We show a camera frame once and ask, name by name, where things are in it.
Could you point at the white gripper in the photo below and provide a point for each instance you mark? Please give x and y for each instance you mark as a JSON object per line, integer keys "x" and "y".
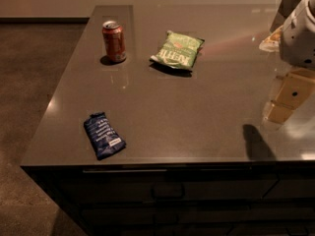
{"x": 297, "y": 38}

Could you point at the green jalapeno chip bag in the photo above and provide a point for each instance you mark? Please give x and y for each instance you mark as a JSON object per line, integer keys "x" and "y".
{"x": 179, "y": 51}

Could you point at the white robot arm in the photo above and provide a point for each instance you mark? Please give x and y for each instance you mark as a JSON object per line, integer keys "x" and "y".
{"x": 295, "y": 41}

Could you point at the blue rxbar blueberry bar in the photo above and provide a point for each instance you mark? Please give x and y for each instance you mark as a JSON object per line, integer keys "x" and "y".
{"x": 104, "y": 139}

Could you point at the white plate with food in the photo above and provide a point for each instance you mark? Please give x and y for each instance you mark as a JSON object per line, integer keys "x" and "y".
{"x": 272, "y": 42}

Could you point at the snack box at corner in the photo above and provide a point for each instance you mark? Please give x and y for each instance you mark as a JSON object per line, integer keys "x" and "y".
{"x": 284, "y": 10}

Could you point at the dark drawer cabinet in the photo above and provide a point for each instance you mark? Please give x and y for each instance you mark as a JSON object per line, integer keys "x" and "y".
{"x": 152, "y": 200}

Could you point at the red soda can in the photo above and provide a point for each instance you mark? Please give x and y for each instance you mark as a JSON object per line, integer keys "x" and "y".
{"x": 113, "y": 36}

